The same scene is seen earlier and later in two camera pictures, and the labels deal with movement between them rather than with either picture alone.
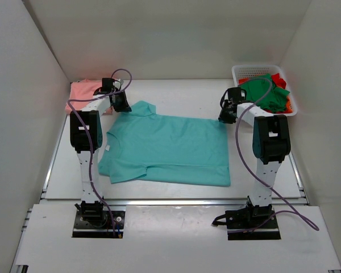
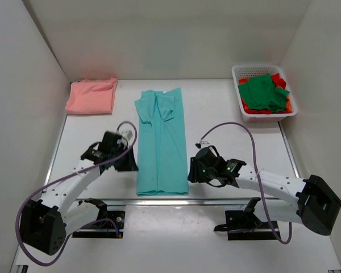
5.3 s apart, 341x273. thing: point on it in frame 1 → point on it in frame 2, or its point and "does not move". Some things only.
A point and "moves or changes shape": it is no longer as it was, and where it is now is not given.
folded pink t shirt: [84, 89] does not move
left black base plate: [103, 228] does not move
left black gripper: [124, 108] → [131, 165]
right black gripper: [223, 118] → [195, 176]
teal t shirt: [144, 144] moves or changes shape
